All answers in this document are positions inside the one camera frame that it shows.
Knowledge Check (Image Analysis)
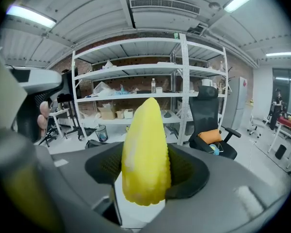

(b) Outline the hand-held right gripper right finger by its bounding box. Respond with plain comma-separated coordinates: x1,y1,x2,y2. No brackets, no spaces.
147,144,291,233

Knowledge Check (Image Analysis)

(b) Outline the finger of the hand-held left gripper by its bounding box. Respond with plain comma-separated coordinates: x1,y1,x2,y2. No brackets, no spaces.
8,66,64,101

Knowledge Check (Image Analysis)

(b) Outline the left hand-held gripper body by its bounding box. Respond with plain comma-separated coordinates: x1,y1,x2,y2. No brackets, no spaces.
15,93,49,145

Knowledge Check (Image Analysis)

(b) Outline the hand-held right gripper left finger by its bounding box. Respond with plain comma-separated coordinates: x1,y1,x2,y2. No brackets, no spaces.
50,142,124,233

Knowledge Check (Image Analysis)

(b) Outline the yellow corn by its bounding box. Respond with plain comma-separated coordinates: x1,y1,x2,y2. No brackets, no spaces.
120,97,173,207

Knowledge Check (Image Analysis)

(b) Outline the person's left hand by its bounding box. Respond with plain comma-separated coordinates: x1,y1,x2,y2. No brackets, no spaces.
37,100,50,138

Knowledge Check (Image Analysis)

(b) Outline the white desk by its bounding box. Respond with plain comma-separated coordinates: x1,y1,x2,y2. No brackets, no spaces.
48,108,73,138

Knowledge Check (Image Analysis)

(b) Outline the black mesh wastebasket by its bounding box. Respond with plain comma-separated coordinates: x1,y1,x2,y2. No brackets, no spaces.
95,124,109,143

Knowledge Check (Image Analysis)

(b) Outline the teal soft item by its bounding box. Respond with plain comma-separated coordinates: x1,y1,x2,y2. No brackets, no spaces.
208,144,221,156

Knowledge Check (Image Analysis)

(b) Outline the clear plastic bag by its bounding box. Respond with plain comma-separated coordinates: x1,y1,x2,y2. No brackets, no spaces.
93,81,115,97

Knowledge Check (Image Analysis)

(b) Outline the large cardboard box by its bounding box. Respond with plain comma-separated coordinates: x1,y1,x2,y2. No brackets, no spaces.
97,105,117,120

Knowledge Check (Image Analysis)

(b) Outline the orange cushion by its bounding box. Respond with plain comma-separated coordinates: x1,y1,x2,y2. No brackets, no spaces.
198,129,222,146

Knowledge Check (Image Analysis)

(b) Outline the black cylindrical bin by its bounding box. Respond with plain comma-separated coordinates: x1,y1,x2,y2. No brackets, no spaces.
275,144,288,160

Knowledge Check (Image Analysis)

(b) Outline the blue plastic pile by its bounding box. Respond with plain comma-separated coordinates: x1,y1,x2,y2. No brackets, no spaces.
112,84,131,96

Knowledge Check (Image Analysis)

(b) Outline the white swivel chair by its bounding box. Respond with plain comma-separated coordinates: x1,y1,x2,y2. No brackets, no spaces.
246,115,265,138

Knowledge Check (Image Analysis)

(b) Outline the wide white metal shelf rack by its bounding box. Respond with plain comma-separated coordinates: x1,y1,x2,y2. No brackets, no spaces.
71,33,188,147

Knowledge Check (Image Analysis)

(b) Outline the black mesh office chair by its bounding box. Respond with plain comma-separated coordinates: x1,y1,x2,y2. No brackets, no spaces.
188,85,242,160

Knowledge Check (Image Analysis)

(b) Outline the grey refrigerator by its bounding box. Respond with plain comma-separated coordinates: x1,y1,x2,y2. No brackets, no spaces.
228,76,249,131

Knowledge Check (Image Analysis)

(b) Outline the narrow white metal shelf rack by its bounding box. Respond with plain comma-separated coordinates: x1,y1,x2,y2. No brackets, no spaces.
174,39,230,145

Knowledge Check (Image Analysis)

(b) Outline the white ceiling air vent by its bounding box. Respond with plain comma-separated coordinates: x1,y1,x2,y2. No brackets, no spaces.
129,0,201,16

